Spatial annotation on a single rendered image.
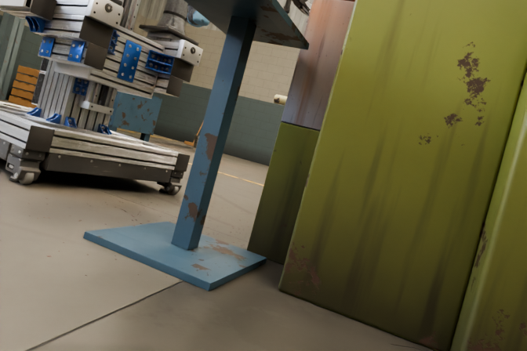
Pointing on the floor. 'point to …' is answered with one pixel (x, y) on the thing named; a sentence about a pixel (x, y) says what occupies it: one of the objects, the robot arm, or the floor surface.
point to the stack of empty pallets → (24, 87)
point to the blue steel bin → (135, 113)
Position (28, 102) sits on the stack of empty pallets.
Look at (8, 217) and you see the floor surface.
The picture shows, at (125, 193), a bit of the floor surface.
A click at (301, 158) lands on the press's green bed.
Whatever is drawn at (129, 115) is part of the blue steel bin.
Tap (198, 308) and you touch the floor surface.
